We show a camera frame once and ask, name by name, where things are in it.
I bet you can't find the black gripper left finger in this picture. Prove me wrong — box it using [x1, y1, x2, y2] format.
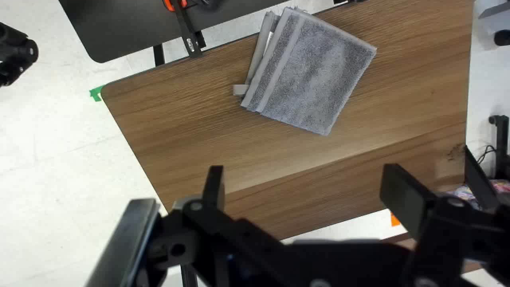
[174, 164, 300, 268]

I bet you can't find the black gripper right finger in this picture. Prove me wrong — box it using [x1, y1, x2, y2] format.
[380, 163, 510, 268]

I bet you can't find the folded grey towel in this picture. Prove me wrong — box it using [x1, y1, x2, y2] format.
[232, 6, 380, 137]

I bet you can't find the green tape piece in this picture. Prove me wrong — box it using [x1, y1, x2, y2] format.
[88, 84, 108, 104]

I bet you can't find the black panel board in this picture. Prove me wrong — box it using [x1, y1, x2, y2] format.
[58, 0, 292, 65]

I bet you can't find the grey box device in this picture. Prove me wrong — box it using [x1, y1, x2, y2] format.
[474, 0, 510, 48]

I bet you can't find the black round object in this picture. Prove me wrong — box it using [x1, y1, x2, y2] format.
[0, 21, 41, 89]

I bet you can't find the black stand post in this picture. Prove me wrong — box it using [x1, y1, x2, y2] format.
[488, 113, 510, 180]

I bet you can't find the black clamp with orange handle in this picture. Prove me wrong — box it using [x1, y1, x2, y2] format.
[162, 0, 221, 59]

